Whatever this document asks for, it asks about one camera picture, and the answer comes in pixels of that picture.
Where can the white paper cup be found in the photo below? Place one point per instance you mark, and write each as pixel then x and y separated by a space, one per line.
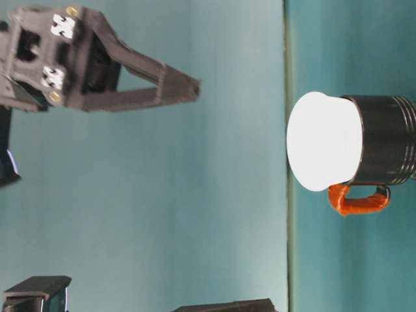
pixel 321 143

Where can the blue-green backdrop sheet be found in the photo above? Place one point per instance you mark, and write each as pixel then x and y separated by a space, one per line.
pixel 162 195

